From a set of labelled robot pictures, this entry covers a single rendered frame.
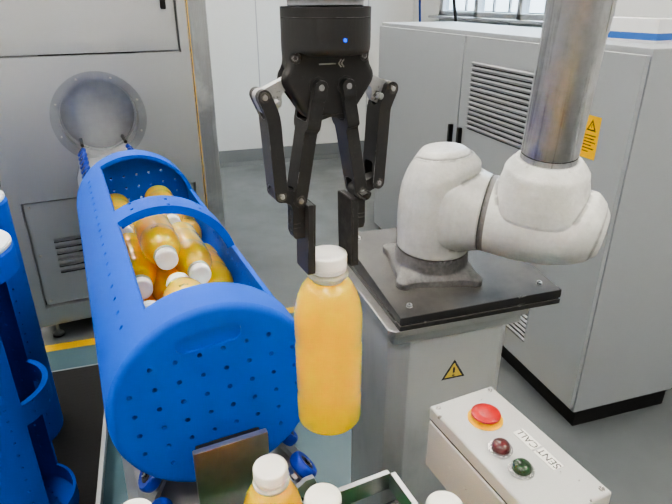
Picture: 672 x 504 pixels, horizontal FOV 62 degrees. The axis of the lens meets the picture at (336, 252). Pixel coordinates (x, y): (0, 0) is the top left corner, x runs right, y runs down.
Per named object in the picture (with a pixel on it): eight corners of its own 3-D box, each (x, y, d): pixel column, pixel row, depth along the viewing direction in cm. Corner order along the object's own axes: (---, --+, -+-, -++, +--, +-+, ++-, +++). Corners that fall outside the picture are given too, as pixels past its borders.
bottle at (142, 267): (117, 227, 114) (127, 264, 98) (151, 237, 118) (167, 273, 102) (105, 258, 115) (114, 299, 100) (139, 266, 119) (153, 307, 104)
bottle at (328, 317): (370, 406, 65) (375, 259, 57) (343, 447, 59) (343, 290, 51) (317, 388, 68) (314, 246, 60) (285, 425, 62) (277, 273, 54)
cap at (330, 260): (353, 264, 56) (354, 248, 55) (335, 281, 53) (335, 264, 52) (320, 257, 58) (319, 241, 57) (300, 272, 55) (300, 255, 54)
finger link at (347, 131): (320, 76, 50) (334, 72, 50) (343, 190, 55) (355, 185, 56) (339, 81, 47) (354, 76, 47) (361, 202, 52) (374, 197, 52)
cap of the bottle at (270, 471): (289, 489, 61) (289, 477, 61) (254, 494, 61) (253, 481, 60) (286, 462, 65) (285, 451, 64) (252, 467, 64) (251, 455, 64)
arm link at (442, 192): (409, 221, 130) (417, 129, 119) (487, 238, 123) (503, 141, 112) (383, 251, 117) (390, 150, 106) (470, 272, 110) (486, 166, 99)
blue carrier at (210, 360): (198, 239, 158) (180, 140, 146) (324, 440, 86) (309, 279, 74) (92, 263, 148) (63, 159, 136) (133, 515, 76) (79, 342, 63)
